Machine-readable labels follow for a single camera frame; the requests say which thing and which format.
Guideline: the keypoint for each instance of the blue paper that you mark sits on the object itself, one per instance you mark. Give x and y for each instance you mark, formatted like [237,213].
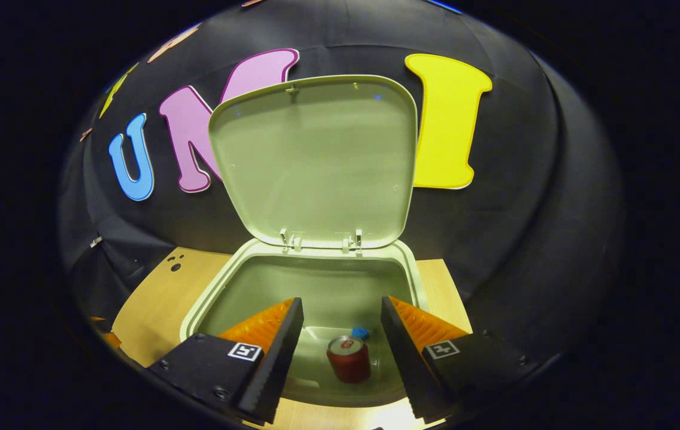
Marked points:
[360,333]

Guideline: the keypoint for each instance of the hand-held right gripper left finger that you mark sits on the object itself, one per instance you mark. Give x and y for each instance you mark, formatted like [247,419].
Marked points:
[271,370]

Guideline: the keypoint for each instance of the red pop can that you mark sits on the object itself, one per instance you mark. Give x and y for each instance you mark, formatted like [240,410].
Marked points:
[348,361]

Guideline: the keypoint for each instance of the wooden desktop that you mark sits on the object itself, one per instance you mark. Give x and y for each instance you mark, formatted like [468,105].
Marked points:
[154,298]

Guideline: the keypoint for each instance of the small orange clip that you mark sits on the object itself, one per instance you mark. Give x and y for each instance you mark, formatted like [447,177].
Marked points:
[85,134]

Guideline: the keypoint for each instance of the pale green desktop garbage bin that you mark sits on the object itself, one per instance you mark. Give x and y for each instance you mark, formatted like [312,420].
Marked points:
[316,161]

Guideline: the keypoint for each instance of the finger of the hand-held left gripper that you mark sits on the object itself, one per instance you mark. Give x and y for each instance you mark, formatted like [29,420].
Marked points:
[107,334]

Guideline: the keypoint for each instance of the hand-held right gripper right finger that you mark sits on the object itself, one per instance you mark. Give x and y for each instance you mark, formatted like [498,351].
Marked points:
[408,370]

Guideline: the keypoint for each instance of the small silver clip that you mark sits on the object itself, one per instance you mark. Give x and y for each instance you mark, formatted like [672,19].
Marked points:
[96,241]

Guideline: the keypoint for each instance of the black backdrop cloth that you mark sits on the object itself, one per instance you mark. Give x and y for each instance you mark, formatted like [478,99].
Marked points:
[525,209]

